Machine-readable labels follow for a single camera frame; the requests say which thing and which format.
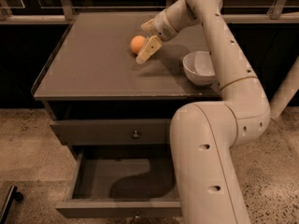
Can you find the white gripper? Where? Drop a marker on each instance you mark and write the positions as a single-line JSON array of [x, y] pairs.
[[161, 26]]

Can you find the orange fruit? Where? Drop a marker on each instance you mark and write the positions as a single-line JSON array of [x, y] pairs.
[[137, 43]]

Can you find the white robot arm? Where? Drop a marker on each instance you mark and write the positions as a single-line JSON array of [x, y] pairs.
[[202, 133]]

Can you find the grey drawer cabinet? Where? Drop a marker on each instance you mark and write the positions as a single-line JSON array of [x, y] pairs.
[[94, 75]]

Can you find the grey top drawer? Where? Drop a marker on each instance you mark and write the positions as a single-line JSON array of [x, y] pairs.
[[96, 132]]

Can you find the open grey middle drawer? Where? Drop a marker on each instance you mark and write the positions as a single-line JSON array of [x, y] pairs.
[[106, 185]]

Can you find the white ceramic bowl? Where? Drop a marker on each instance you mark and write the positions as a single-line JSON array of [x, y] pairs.
[[198, 68]]

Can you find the white diagonal pole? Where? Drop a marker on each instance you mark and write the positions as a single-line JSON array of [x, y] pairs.
[[287, 89]]

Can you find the black caster wheel base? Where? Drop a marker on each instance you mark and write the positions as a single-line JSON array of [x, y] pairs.
[[12, 195]]

